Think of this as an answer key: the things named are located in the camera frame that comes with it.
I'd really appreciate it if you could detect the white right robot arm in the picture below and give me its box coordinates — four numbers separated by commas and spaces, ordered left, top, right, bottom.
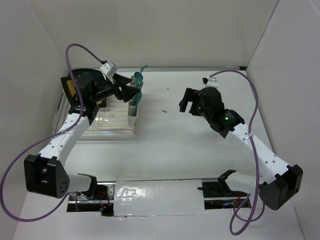
179, 87, 303, 211

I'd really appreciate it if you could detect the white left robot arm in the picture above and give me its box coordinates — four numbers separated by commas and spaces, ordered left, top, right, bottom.
23, 68, 142, 200

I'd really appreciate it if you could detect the dark teal plate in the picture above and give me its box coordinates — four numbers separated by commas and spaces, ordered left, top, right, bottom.
72, 68, 103, 78

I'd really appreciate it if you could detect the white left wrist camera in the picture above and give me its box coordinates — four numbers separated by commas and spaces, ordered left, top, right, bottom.
100, 61, 118, 81

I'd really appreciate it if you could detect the white taped cover panel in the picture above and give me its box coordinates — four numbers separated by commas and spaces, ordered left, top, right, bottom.
113, 179, 206, 217

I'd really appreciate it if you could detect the teal plastic spoon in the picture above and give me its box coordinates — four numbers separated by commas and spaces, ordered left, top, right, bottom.
133, 71, 144, 88

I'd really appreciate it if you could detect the white utensil holder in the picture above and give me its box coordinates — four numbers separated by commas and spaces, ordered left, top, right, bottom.
127, 72, 143, 127

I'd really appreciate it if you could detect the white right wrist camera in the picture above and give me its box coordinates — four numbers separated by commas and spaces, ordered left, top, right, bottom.
202, 76, 219, 89

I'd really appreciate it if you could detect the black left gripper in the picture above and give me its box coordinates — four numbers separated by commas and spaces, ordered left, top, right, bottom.
90, 72, 141, 103

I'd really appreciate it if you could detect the clear plastic dish rack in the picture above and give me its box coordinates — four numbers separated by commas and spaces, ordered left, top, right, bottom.
51, 94, 139, 140

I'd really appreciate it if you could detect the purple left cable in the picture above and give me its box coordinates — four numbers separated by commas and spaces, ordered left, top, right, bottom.
0, 43, 106, 222

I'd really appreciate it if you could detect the yellow square plate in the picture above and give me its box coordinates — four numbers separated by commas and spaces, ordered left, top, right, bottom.
60, 73, 105, 106

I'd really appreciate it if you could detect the teal plastic fork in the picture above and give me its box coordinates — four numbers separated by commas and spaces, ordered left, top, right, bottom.
132, 92, 142, 117
140, 65, 149, 74

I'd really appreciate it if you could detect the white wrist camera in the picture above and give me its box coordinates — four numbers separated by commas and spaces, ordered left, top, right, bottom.
100, 61, 118, 81
202, 76, 219, 89

